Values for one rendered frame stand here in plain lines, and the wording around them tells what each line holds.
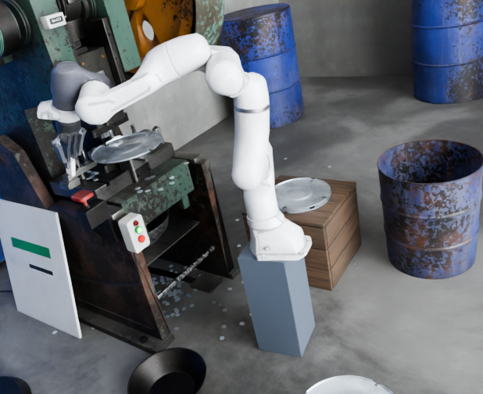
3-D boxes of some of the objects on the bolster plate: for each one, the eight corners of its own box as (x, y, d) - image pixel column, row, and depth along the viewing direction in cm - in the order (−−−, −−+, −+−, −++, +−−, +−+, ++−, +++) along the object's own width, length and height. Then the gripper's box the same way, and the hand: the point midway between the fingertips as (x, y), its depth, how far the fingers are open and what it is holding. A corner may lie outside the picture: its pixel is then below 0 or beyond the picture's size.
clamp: (101, 170, 208) (94, 148, 203) (69, 190, 196) (60, 166, 192) (92, 170, 211) (84, 147, 206) (60, 188, 200) (51, 165, 195)
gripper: (59, 130, 153) (62, 188, 169) (91, 115, 162) (93, 171, 178) (42, 119, 156) (48, 177, 171) (76, 104, 164) (78, 161, 180)
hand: (70, 166), depth 172 cm, fingers closed
